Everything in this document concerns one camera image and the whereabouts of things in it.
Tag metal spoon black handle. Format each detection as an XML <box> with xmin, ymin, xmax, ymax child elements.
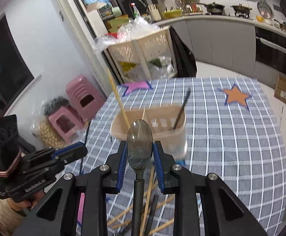
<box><xmin>126</xmin><ymin>119</ymin><xmax>154</xmax><ymax>235</ymax></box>

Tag beige utensil holder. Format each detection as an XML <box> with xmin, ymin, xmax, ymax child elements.
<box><xmin>110</xmin><ymin>105</ymin><xmax>189</xmax><ymax>161</ymax></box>

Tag black chopstick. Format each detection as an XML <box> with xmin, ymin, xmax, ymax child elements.
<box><xmin>143</xmin><ymin>195</ymin><xmax>159</xmax><ymax>236</ymax></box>

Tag black utensil handle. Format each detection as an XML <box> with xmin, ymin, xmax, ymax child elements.
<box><xmin>173</xmin><ymin>88</ymin><xmax>191</xmax><ymax>130</ymax></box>

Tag yellow patterned chopstick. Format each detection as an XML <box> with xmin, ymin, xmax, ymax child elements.
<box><xmin>106</xmin><ymin>69</ymin><xmax>130</xmax><ymax>128</ymax></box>

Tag plain wooden chopstick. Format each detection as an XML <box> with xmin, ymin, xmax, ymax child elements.
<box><xmin>140</xmin><ymin>166</ymin><xmax>154</xmax><ymax>236</ymax></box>

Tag grey kitchen cabinets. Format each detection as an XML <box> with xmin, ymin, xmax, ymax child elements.
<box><xmin>157</xmin><ymin>18</ymin><xmax>257</xmax><ymax>72</ymax></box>

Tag left hand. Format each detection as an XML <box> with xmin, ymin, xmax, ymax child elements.
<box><xmin>7</xmin><ymin>191</ymin><xmax>45</xmax><ymax>211</ymax></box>

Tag wooden chopstick on table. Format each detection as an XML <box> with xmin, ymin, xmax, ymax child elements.
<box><xmin>106</xmin><ymin>194</ymin><xmax>176</xmax><ymax>227</ymax></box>

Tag small pink plastic stool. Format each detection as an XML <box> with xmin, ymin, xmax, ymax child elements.
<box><xmin>48</xmin><ymin>105</ymin><xmax>85</xmax><ymax>144</ymax></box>

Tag large pink plastic stool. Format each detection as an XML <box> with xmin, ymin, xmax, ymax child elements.
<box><xmin>66</xmin><ymin>75</ymin><xmax>105</xmax><ymax>121</ymax></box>

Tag grey checked tablecloth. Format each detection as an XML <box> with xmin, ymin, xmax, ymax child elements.
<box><xmin>64</xmin><ymin>77</ymin><xmax>286</xmax><ymax>236</ymax></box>

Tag pink star sticker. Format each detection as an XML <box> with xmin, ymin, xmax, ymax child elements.
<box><xmin>121</xmin><ymin>80</ymin><xmax>152</xmax><ymax>97</ymax></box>

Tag orange star sticker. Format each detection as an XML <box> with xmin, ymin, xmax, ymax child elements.
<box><xmin>221</xmin><ymin>84</ymin><xmax>252</xmax><ymax>110</ymax></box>

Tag black plastic bag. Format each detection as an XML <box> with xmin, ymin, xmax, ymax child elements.
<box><xmin>169</xmin><ymin>26</ymin><xmax>197</xmax><ymax>78</ymax></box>

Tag beige plastic basket rack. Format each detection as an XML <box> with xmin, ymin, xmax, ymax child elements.
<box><xmin>107</xmin><ymin>26</ymin><xmax>177</xmax><ymax>83</ymax></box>

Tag cardboard box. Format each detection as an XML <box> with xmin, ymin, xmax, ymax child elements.
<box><xmin>274</xmin><ymin>75</ymin><xmax>286</xmax><ymax>104</ymax></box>

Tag knife block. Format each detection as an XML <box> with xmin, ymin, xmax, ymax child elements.
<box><xmin>148</xmin><ymin>4</ymin><xmax>162</xmax><ymax>22</ymax></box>

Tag green colander basket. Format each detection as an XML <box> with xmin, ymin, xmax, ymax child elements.
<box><xmin>163</xmin><ymin>9</ymin><xmax>182</xmax><ymax>19</ymax></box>

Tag green dish soap bottle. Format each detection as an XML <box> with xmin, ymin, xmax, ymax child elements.
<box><xmin>130</xmin><ymin>2</ymin><xmax>141</xmax><ymax>19</ymax></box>

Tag black built-in oven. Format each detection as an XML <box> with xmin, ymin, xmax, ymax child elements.
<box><xmin>255</xmin><ymin>27</ymin><xmax>286</xmax><ymax>75</ymax></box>

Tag black wok on stove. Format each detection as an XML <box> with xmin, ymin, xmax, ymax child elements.
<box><xmin>198</xmin><ymin>2</ymin><xmax>225</xmax><ymax>15</ymax></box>

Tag pot with lid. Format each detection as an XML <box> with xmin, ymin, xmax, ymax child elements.
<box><xmin>231</xmin><ymin>4</ymin><xmax>252</xmax><ymax>16</ymax></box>

